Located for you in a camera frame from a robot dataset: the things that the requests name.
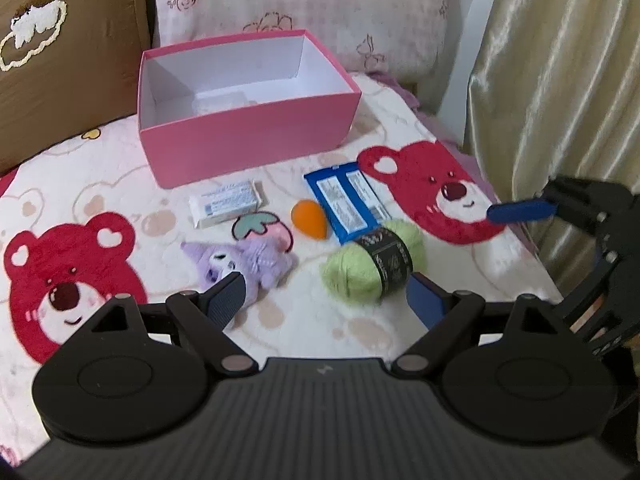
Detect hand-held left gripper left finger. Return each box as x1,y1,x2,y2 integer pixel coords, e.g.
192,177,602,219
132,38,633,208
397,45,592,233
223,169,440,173
89,270,261,377

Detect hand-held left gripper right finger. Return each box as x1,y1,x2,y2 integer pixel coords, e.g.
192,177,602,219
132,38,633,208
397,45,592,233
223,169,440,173
392,271,569,377

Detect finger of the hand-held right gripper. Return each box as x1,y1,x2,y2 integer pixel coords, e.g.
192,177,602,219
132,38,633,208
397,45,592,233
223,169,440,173
555,215,640,361
487,174,635,237

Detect purple plush toy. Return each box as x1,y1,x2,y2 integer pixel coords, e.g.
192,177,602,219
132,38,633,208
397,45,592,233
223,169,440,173
180,237,299,293

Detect green yarn ball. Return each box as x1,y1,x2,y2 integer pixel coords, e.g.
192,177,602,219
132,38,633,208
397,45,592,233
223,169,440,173
320,221,429,307

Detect orange egg-shaped sponge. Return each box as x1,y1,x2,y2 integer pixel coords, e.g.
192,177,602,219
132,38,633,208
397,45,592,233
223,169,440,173
291,199,331,239

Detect pink cardboard box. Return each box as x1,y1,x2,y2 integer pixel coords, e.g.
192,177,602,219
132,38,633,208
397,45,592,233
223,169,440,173
137,29,363,190

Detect white tissue packet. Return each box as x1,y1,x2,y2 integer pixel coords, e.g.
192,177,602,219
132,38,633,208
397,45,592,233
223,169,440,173
188,179,264,230

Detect blue foil packet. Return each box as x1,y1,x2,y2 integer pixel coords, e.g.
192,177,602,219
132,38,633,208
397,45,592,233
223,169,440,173
304,161,394,246

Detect bear printed blanket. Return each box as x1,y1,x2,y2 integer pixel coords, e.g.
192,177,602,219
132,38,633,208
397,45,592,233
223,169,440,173
0,72,563,478

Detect beige satin curtain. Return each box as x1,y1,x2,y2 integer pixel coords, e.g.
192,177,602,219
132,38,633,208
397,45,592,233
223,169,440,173
462,0,640,283

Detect brown embroidered pillow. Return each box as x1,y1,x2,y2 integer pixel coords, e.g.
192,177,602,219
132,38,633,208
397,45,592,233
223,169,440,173
0,0,153,177

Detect pink floral pillow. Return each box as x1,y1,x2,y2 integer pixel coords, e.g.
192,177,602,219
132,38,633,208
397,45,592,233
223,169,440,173
144,0,457,86

